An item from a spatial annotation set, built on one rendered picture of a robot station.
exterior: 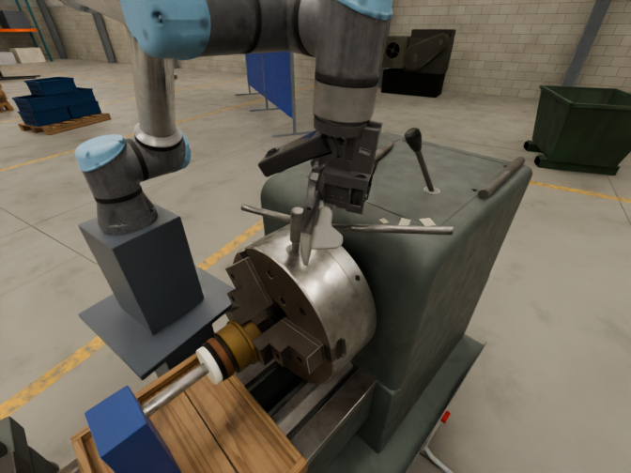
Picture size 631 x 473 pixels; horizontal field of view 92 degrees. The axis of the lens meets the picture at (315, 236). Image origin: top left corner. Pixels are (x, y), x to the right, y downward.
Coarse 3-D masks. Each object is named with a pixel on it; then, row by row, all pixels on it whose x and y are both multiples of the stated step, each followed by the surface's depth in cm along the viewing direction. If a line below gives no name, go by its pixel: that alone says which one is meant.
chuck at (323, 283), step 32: (256, 256) 57; (288, 256) 53; (320, 256) 54; (288, 288) 53; (320, 288) 51; (352, 288) 54; (256, 320) 71; (320, 320) 49; (352, 320) 53; (352, 352) 56
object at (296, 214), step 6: (294, 210) 49; (300, 210) 49; (294, 216) 49; (300, 216) 49; (294, 222) 50; (300, 222) 50; (294, 228) 50; (294, 234) 51; (294, 240) 52; (294, 246) 53
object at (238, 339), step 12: (228, 324) 56; (252, 324) 57; (216, 336) 55; (228, 336) 53; (240, 336) 53; (252, 336) 55; (216, 348) 52; (228, 348) 52; (240, 348) 53; (252, 348) 53; (216, 360) 51; (228, 360) 51; (240, 360) 52; (252, 360) 55; (228, 372) 52
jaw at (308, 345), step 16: (288, 320) 58; (272, 336) 55; (288, 336) 54; (304, 336) 54; (256, 352) 54; (272, 352) 54; (288, 352) 53; (304, 352) 51; (320, 352) 52; (336, 352) 53; (304, 368) 52
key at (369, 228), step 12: (276, 216) 51; (288, 216) 50; (336, 228) 48; (348, 228) 48; (360, 228) 47; (372, 228) 47; (384, 228) 46; (396, 228) 45; (408, 228) 45; (420, 228) 44; (432, 228) 44; (444, 228) 43
